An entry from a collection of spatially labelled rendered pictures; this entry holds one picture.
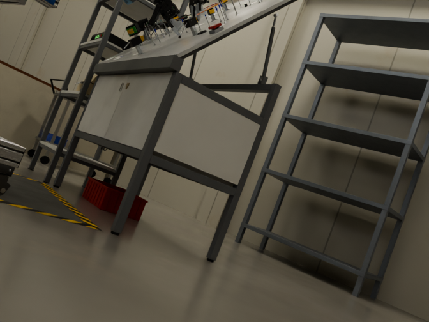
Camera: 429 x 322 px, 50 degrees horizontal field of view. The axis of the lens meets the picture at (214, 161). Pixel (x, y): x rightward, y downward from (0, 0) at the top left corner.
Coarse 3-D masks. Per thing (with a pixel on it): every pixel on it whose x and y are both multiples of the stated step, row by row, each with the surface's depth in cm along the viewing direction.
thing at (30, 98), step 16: (0, 64) 476; (0, 80) 480; (16, 80) 493; (32, 80) 507; (0, 96) 485; (16, 96) 497; (32, 96) 511; (48, 96) 525; (0, 112) 489; (16, 112) 502; (32, 112) 516; (80, 112) 563; (0, 128) 493; (16, 128) 506; (32, 128) 520; (32, 144) 525; (80, 144) 574; (96, 144) 592
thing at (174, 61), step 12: (132, 60) 255; (144, 60) 240; (156, 60) 226; (168, 60) 215; (180, 60) 213; (96, 72) 303; (108, 72) 287; (120, 72) 271; (132, 72) 257; (144, 72) 244; (156, 72) 233
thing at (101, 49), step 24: (120, 0) 318; (144, 0) 327; (168, 24) 354; (96, 48) 348; (120, 48) 326; (72, 72) 361; (72, 96) 328; (48, 120) 359; (72, 120) 312; (48, 144) 334; (96, 168) 326; (120, 168) 335
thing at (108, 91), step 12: (96, 84) 307; (108, 84) 287; (120, 84) 269; (96, 96) 297; (108, 96) 279; (120, 96) 262; (96, 108) 289; (108, 108) 272; (84, 120) 301; (96, 120) 281; (108, 120) 265; (96, 132) 273
